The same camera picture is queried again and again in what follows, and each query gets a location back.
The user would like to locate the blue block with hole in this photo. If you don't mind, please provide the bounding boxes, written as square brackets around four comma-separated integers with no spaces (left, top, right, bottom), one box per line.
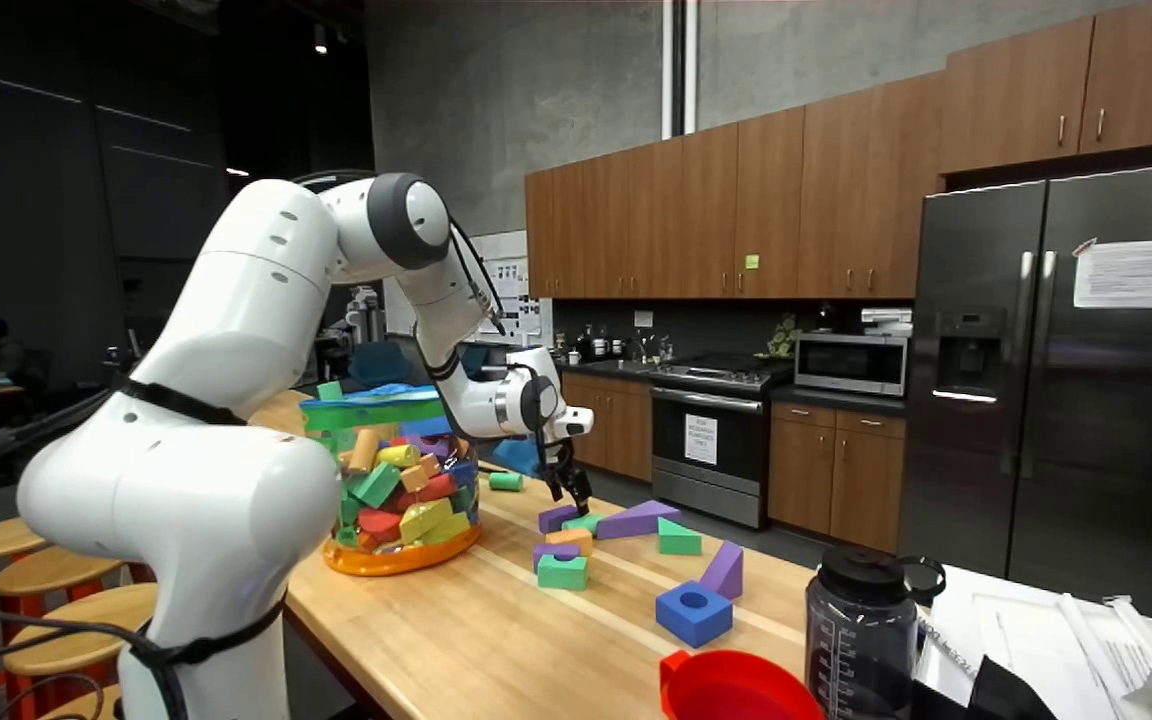
[655,582,732,649]

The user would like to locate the brown lower cabinets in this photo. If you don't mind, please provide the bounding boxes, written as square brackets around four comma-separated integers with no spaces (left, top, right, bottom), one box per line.
[563,369,903,552]

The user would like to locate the green wedge foam block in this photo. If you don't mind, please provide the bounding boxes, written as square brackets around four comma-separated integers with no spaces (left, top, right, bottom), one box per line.
[655,519,702,555]

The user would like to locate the green foam cylinder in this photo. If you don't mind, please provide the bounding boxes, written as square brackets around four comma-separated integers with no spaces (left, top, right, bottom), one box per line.
[559,516,598,537]

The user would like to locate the white papers pile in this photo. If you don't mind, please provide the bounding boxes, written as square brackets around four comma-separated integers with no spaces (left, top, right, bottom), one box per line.
[916,565,1152,720]

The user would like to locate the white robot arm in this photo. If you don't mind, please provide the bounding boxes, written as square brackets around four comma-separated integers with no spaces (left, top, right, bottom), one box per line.
[17,172,590,720]

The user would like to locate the stainless microwave oven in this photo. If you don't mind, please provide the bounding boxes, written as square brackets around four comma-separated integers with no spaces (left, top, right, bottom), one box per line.
[794,333,907,398]

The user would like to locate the green arch foam block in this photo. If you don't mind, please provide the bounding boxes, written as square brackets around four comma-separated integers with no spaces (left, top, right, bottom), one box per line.
[537,555,586,593]

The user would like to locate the dark water bottle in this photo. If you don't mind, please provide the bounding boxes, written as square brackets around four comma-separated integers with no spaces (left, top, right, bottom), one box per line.
[803,549,946,720]

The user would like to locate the purple block by arch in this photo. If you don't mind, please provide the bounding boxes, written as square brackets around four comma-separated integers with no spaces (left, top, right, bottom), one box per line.
[531,539,583,566]

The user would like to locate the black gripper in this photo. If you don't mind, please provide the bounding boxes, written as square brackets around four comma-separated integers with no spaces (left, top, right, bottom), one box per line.
[542,439,590,516]

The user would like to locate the brown upper wall cabinets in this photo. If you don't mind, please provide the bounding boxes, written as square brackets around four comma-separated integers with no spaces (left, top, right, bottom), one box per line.
[522,0,1152,298]

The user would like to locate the wooden stool near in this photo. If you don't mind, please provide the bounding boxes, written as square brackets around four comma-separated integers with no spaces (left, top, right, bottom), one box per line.
[2,582,156,720]

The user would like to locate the paper note on refrigerator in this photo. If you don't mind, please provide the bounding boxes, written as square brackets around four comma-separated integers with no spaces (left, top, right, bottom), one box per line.
[1073,240,1152,312]

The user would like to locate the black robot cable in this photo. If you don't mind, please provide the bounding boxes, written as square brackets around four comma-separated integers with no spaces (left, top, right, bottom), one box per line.
[0,601,287,720]

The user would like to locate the stainless steel refrigerator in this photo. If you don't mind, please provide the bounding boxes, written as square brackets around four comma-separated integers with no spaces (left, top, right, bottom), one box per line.
[901,168,1152,613]

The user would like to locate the small green block near bag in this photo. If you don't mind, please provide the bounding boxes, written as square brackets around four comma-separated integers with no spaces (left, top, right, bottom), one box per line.
[489,468,522,492]

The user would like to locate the long purple triangle block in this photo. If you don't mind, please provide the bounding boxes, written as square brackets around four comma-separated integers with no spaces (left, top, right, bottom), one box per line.
[594,499,677,539]

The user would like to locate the wooden stool middle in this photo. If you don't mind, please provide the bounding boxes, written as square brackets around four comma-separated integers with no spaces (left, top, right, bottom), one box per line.
[0,545,125,713]

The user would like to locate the white poster board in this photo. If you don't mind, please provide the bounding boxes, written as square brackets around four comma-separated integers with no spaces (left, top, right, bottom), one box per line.
[476,233,551,346]

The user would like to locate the orange rectangular foam block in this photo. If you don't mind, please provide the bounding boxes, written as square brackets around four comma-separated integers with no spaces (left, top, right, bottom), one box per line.
[542,528,590,555]

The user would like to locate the purple rectangular foam block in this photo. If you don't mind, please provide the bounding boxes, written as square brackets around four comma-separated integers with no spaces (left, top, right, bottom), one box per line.
[537,503,583,531]

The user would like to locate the clear bag of foam blocks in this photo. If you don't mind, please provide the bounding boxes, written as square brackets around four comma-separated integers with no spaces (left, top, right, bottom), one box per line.
[300,382,479,576]

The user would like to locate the stainless oven range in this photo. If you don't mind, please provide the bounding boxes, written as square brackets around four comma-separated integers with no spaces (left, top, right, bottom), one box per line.
[653,354,790,528]

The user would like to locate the red plastic bowl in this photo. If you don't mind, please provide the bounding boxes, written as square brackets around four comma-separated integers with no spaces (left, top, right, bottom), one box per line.
[659,650,824,720]

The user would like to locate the purple wedge foam block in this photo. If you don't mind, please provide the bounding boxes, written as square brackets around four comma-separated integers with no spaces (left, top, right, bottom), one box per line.
[701,545,742,601]

